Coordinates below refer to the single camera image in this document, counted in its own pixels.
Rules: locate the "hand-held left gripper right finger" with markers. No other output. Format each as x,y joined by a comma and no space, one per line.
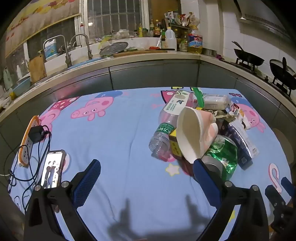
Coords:
205,183

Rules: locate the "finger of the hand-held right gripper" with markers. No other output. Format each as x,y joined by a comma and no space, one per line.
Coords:
274,193
288,185

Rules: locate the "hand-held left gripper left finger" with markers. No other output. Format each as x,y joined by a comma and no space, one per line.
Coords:
89,180

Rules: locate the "white pink paper bowl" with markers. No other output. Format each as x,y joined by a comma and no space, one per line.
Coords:
192,132

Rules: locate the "crushed green can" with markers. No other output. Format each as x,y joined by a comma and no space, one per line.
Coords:
224,153

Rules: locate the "smartphone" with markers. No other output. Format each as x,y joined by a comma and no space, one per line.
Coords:
52,166

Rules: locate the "beige round stool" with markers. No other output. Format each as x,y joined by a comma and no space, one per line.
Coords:
279,139

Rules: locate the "yellow brown small box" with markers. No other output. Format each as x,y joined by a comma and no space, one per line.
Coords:
174,144

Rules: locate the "dark blue packet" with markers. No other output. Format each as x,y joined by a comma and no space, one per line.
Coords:
240,143

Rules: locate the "clear bottle green label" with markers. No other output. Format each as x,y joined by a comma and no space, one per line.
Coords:
159,141

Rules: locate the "blue cartoon printed tablecloth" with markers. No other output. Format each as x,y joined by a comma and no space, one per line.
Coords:
129,129

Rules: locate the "black charger plug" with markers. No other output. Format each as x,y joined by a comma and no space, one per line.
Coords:
36,134

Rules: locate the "brown crumpled paper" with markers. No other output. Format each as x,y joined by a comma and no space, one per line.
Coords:
222,114

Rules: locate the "orange white power strip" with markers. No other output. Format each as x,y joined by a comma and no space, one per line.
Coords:
24,150

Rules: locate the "red white snack wrapper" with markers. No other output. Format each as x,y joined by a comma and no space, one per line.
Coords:
235,111

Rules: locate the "white tissue pack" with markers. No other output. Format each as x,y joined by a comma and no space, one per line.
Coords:
216,101

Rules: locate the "green plastic strip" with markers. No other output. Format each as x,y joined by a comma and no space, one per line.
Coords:
198,97

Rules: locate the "plastic bottle white label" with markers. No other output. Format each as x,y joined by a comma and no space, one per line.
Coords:
175,102

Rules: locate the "gas stove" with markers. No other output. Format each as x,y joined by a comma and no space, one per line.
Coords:
266,76

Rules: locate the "black pan with lid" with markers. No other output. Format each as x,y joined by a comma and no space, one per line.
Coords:
283,74

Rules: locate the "blue plastic basin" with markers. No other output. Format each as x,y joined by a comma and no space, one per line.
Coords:
22,85

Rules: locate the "wooden standing cutting board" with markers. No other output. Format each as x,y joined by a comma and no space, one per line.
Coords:
37,68

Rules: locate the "steel faucet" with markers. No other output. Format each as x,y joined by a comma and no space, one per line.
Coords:
89,51
66,53

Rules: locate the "black wok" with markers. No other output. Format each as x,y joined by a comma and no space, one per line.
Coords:
249,59

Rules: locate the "kitchen counter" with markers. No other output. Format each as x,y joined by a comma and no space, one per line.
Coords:
148,60

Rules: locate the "round pot lid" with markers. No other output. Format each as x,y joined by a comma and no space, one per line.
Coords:
113,48

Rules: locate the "blue detergent jug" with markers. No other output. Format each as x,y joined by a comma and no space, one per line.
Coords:
50,48

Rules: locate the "flat wooden cutting board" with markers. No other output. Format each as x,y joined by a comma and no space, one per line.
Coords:
143,52

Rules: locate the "yellow cooking oil bottle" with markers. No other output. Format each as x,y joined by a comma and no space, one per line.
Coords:
195,42

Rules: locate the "white ceramic sink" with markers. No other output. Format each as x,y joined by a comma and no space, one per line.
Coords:
138,42

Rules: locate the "white plastic jug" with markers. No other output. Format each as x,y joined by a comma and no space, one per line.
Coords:
170,40

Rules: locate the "row of sauce bottles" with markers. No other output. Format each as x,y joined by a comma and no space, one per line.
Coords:
152,29

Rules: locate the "pile of food bags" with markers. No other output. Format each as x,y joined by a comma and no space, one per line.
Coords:
182,19

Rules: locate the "barred window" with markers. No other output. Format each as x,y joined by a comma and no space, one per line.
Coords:
115,16

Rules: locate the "steel range hood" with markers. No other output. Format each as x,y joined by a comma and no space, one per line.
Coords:
261,14

